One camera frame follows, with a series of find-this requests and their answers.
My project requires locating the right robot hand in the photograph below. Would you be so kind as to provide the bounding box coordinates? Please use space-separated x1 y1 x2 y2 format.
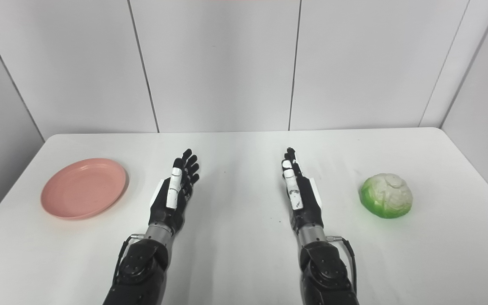
281 147 324 233

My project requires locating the green cabbage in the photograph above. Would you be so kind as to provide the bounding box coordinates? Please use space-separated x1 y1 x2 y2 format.
359 173 413 219

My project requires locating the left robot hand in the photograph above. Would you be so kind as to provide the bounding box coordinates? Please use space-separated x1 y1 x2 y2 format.
149 148 200 234

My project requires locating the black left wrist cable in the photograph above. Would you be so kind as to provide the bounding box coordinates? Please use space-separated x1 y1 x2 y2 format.
113 233 145 285

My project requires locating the pink plate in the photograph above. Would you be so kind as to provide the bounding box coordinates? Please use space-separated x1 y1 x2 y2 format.
41 158 128 220

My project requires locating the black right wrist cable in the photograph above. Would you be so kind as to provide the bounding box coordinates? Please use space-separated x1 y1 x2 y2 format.
327 236 358 295

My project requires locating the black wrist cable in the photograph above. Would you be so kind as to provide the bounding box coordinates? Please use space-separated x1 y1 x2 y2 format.
327 236 358 295
113 233 145 285

